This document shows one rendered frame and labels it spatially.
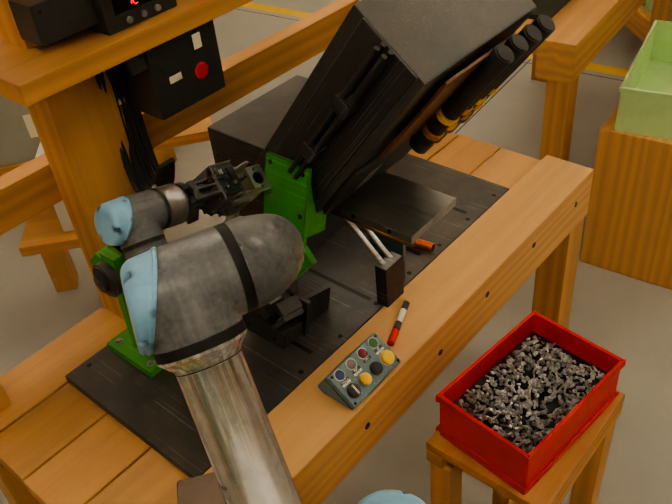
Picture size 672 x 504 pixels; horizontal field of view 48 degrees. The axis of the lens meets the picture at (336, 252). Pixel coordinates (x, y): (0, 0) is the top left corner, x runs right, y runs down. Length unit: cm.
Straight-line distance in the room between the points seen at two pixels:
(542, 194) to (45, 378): 127
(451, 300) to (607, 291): 151
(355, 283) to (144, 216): 61
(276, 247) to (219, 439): 24
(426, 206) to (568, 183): 60
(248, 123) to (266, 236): 81
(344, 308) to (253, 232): 79
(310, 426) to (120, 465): 36
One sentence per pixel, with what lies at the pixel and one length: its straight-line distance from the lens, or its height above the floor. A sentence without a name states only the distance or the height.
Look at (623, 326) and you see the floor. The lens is 298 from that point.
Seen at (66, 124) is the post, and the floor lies 138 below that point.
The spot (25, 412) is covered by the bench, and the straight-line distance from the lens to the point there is 169.
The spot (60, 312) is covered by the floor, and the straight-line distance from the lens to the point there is 332.
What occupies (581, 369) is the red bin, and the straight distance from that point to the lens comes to 158.
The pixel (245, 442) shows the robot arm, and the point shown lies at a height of 131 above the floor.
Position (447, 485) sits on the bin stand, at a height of 69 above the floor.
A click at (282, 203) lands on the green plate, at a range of 151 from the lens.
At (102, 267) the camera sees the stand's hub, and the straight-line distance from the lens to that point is 150.
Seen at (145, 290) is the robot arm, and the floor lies 149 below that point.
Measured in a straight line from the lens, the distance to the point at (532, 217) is 193.
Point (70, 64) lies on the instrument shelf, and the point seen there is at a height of 154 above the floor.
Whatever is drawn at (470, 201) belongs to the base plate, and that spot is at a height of 90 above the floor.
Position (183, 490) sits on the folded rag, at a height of 93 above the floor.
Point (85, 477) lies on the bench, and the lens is 153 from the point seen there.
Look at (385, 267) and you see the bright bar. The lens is 160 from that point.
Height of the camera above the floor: 204
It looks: 39 degrees down
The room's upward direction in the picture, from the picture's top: 6 degrees counter-clockwise
